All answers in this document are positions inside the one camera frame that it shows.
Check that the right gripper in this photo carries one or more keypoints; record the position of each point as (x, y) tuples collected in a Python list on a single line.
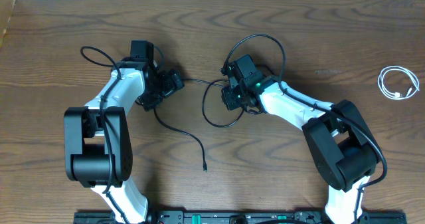
[(226, 92)]

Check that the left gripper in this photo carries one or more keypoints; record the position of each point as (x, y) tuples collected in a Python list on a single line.
[(171, 86)]

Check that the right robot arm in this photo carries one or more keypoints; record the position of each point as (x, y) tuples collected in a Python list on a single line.
[(341, 144)]

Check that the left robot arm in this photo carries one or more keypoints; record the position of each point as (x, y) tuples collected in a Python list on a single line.
[(97, 144)]

